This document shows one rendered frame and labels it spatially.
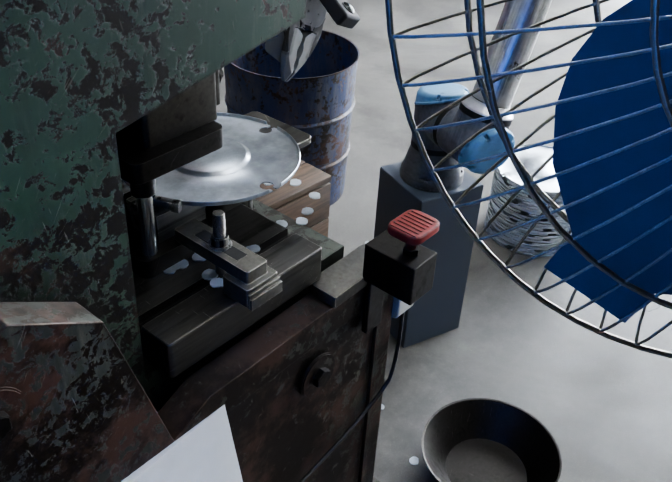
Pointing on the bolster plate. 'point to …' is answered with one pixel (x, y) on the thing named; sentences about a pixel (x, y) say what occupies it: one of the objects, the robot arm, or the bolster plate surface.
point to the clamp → (231, 261)
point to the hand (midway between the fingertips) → (290, 75)
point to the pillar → (147, 226)
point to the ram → (177, 114)
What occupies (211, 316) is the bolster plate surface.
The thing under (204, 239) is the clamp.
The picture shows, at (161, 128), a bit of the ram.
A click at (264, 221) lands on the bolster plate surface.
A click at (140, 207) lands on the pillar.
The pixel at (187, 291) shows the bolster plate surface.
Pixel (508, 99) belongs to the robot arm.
